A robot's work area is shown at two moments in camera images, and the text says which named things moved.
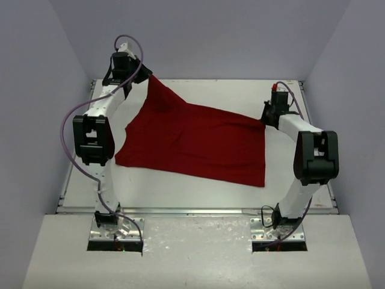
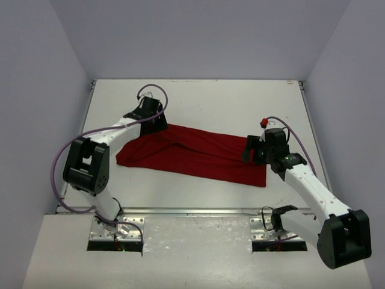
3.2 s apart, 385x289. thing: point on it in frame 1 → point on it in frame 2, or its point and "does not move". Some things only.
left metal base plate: x=125 y=230 does not move
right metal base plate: x=261 y=229 does not move
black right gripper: x=264 y=119 → x=252 y=143
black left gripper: x=142 y=75 → x=157 y=121
